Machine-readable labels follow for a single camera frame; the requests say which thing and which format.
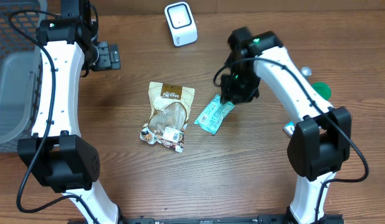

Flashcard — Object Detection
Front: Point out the teal white snack packet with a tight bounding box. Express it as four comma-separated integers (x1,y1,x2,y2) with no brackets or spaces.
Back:
194,95,235,135

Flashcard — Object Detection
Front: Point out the teal small carton box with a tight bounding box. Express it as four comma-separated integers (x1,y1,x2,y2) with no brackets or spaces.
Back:
283,121,295,137

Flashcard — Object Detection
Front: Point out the clear plastic container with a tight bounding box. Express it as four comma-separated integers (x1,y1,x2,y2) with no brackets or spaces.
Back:
300,67,312,78

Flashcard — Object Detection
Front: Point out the brown Pantree snack packet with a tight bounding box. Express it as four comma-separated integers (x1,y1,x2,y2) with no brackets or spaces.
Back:
148,82,195,135

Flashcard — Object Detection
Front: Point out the green lid spice jar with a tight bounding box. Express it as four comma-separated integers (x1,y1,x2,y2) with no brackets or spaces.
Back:
311,82,332,100

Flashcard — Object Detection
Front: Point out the brown white snack wrapper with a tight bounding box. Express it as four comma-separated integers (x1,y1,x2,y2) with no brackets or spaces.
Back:
140,124,187,153

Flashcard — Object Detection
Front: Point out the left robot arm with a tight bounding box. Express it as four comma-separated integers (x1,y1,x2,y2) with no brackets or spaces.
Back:
17,1,123,223

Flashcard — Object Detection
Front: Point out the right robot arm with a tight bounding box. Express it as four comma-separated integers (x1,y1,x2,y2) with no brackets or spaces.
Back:
216,27,351,223

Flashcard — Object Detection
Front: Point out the white barcode scanner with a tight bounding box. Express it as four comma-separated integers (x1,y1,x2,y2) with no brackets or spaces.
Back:
164,1,198,47

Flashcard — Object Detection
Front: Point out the grey plastic mesh basket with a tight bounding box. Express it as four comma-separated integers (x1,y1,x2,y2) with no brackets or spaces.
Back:
0,0,47,152

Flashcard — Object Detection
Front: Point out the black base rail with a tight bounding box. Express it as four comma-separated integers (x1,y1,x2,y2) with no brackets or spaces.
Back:
67,213,346,224

